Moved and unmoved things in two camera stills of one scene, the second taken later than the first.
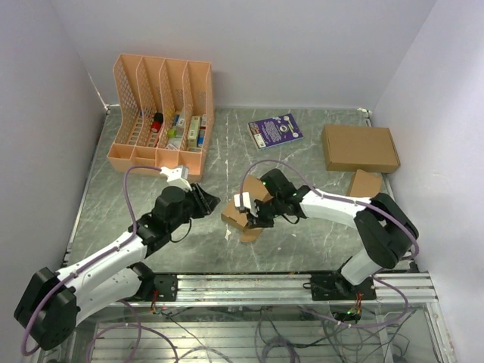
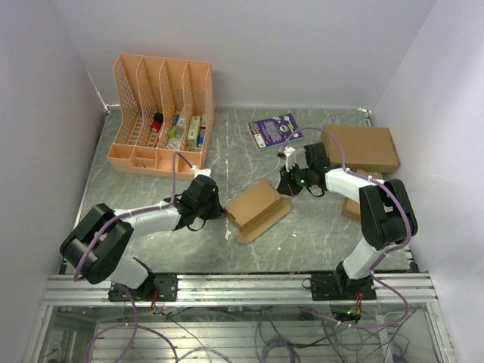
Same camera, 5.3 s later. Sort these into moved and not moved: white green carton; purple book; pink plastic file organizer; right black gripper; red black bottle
Moved: right black gripper
Not moved: white green carton; red black bottle; pink plastic file organizer; purple book
